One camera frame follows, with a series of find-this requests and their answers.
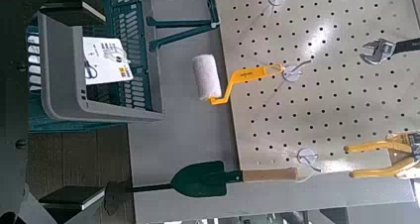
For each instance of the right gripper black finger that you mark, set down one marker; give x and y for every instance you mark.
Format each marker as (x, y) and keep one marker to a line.
(74, 14)
(71, 196)

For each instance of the grey and teal plastic crate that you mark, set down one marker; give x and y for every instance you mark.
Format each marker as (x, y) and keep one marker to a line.
(66, 82)

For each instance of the grey display panel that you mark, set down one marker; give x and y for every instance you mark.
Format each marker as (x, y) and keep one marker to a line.
(185, 141)

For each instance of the beige perforated pegboard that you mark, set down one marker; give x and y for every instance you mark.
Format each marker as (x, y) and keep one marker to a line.
(340, 101)

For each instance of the black adjustable wrench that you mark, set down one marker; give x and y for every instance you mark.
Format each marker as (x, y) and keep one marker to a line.
(378, 50)

